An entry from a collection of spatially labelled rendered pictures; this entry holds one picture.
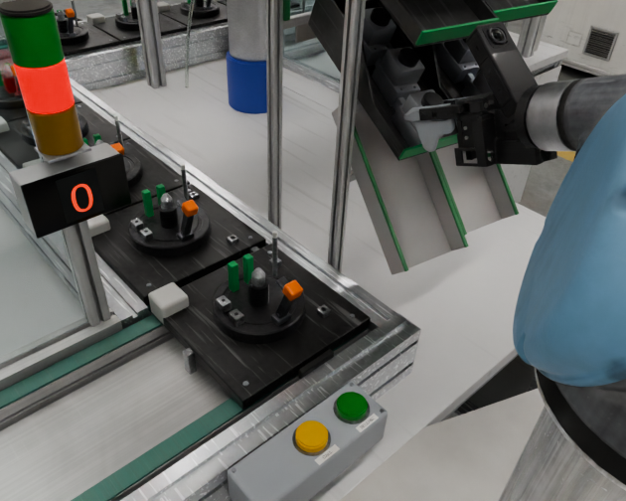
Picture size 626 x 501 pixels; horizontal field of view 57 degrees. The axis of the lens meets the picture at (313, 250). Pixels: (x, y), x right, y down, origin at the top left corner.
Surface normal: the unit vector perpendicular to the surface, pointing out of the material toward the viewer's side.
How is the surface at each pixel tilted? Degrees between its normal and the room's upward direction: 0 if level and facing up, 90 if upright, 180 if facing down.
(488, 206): 45
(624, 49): 90
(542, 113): 76
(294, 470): 0
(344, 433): 0
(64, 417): 0
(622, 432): 93
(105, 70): 90
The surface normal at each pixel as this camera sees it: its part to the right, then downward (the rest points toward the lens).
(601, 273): -0.86, -0.04
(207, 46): 0.67, 0.48
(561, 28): -0.74, 0.40
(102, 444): 0.04, -0.79
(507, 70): 0.31, -0.33
